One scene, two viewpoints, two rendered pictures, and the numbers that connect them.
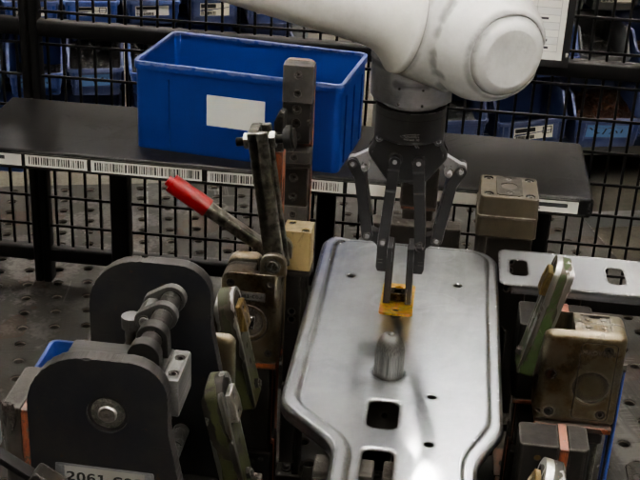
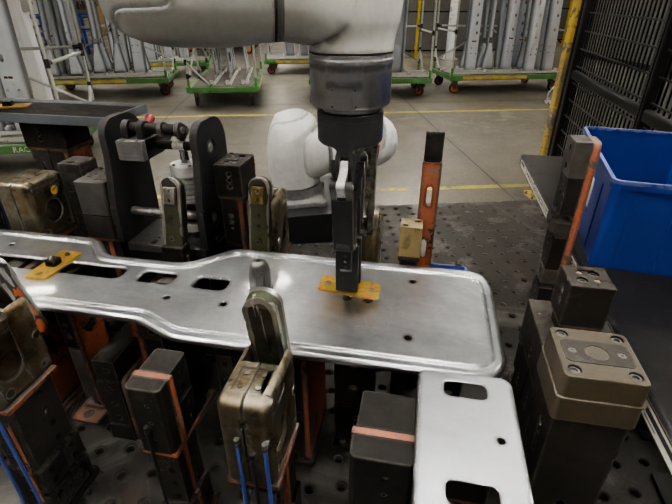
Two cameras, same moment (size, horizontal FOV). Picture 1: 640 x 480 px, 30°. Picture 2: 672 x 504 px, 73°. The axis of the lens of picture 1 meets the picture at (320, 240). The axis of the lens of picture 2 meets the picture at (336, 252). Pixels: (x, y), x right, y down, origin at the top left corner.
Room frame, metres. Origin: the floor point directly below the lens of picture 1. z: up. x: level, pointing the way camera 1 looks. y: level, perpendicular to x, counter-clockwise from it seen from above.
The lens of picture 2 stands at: (1.24, -0.62, 1.37)
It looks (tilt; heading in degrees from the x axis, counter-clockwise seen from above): 29 degrees down; 95
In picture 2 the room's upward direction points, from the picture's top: straight up
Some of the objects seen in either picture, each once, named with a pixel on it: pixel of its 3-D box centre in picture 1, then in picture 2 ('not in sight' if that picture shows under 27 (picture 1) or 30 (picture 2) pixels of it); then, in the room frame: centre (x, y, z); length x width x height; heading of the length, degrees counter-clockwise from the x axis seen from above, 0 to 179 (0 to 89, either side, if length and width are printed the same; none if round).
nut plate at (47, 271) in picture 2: not in sight; (53, 262); (0.74, -0.05, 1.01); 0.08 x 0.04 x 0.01; 84
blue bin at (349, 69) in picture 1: (252, 99); (641, 192); (1.66, 0.11, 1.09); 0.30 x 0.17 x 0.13; 77
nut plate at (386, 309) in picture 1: (397, 295); (349, 284); (1.21, -0.09, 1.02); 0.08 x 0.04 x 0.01; 174
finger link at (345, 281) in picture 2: (410, 271); (347, 267); (1.20, -0.10, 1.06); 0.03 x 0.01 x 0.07; 174
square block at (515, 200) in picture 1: (494, 305); (554, 468); (1.46, -0.25, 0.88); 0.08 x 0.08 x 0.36; 84
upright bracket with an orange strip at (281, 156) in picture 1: (274, 300); (420, 277); (1.32, 0.05, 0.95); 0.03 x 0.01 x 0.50; 174
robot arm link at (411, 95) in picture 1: (413, 74); (350, 81); (1.20, -0.09, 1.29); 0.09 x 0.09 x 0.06
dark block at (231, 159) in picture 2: not in sight; (245, 260); (0.98, 0.15, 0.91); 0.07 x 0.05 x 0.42; 84
